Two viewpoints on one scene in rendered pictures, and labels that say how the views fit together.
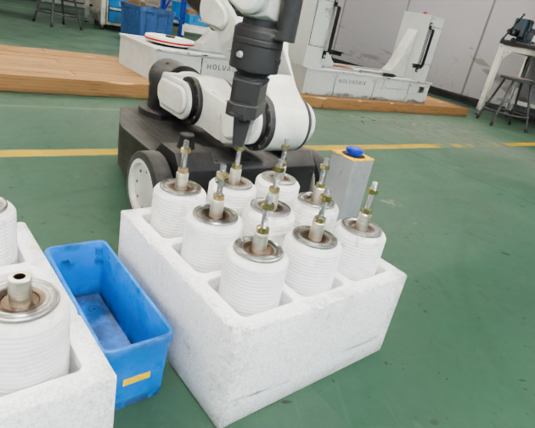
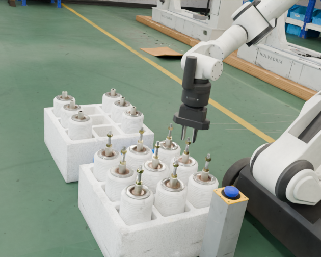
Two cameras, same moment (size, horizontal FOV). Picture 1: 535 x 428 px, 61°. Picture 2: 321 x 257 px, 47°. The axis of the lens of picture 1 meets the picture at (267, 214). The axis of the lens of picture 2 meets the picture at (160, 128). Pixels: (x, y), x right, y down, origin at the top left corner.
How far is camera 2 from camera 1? 1.46 m
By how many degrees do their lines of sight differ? 91
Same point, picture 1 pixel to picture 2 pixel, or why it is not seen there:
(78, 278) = not seen: hidden behind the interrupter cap
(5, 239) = (126, 124)
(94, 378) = (67, 141)
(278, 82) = (290, 143)
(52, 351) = (71, 130)
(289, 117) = (265, 163)
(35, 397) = (63, 135)
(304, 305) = (94, 183)
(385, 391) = not seen: outside the picture
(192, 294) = not seen: hidden behind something
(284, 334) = (86, 185)
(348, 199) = (210, 220)
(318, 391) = (89, 240)
